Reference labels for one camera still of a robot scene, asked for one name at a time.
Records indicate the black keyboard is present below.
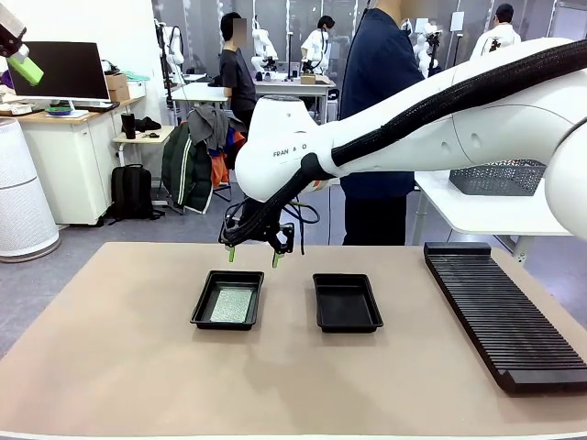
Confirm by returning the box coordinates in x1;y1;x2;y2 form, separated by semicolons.
50;101;121;114

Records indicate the white background table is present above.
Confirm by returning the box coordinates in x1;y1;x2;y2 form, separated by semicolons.
170;82;230;120

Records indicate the black clothes rack frame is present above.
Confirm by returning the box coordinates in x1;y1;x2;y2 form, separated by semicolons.
211;181;234;204

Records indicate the grey door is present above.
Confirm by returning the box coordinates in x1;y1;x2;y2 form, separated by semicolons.
548;0;587;42

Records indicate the brown cardboard box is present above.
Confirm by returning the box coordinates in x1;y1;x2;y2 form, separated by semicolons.
104;71;131;104

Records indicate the large white side table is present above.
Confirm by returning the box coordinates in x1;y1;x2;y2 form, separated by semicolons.
411;169;579;265

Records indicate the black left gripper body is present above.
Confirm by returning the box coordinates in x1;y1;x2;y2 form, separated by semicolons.
0;26;23;60

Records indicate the right arm braided cable conduit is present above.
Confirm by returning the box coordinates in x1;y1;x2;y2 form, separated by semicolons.
218;39;577;244

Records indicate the person in navy jacket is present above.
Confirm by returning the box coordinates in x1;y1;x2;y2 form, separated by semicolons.
338;0;426;247

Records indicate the small wooden side table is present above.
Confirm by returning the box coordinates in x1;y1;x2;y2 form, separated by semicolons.
112;125;176;169

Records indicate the grey plastic mesh basket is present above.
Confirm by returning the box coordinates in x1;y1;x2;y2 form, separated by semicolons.
449;159;548;197

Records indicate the white cylindrical air purifier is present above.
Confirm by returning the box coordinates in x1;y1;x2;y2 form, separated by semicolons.
0;116;61;264

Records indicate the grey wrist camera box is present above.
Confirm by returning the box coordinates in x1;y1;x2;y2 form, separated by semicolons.
0;4;28;43

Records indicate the orange and blue jacket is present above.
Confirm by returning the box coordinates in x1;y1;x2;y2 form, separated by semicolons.
206;126;249;190

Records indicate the black computer monitor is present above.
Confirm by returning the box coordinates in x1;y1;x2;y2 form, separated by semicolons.
7;40;111;102

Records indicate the grey hoodie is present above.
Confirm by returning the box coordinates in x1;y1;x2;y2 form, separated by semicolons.
186;104;249;152

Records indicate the green perforated circuit board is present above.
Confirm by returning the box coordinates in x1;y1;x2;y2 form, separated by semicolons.
209;287;255;324

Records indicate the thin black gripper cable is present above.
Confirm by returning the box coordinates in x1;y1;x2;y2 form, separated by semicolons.
282;199;321;257

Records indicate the black slotted board rack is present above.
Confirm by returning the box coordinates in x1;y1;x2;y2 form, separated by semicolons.
423;241;587;395

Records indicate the black ESD tray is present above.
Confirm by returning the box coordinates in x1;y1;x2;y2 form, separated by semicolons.
190;269;266;332
312;272;384;335

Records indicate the black backpack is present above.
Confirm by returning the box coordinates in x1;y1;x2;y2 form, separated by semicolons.
105;163;165;226

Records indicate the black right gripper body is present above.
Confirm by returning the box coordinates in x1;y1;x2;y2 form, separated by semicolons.
223;199;283;244

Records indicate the person in black t-shirt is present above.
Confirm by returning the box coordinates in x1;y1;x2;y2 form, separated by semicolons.
218;12;258;134

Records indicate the dark green striped jacket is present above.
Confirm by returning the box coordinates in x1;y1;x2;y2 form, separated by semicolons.
161;120;216;216

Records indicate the person in cream top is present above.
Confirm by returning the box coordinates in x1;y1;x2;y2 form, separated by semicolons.
299;14;338;77

